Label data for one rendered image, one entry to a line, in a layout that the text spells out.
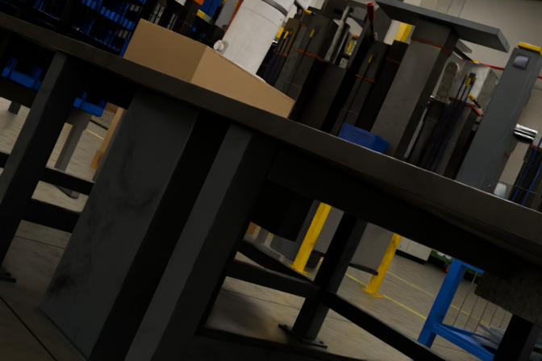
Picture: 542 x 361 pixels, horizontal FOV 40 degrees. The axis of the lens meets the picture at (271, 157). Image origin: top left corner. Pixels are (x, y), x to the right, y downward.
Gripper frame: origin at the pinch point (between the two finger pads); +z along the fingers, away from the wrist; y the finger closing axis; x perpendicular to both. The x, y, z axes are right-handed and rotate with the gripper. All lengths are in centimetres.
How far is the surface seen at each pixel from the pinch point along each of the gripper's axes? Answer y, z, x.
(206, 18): -3.6, 11.0, 32.4
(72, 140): 83, 85, 157
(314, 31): -33.4, 9.5, -33.0
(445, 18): -40, -3, -73
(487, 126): -37, 20, -94
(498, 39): -36, -3, -88
